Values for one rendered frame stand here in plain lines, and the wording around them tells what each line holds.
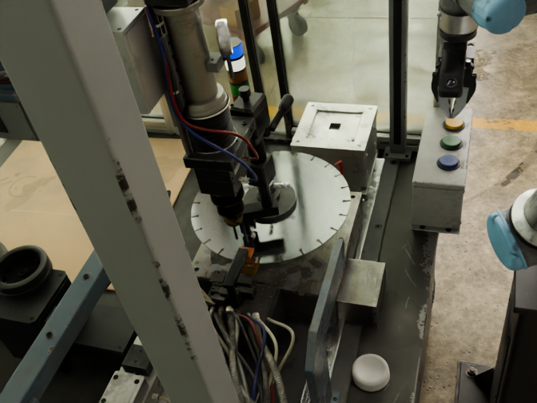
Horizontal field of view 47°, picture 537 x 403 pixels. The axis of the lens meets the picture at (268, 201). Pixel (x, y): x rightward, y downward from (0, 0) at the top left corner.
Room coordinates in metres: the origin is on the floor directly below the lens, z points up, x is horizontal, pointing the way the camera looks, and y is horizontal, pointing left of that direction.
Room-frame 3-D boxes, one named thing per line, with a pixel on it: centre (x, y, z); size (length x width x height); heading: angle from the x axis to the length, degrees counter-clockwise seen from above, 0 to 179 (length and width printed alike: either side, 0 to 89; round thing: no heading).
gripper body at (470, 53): (1.08, -0.44, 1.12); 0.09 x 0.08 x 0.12; 156
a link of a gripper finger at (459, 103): (1.07, -0.45, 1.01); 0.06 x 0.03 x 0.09; 156
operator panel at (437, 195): (1.06, -0.42, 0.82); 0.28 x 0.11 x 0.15; 156
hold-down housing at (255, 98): (0.85, 0.00, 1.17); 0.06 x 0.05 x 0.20; 147
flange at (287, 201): (0.93, 0.00, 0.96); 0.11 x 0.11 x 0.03
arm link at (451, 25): (1.07, -0.43, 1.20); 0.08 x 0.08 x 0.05
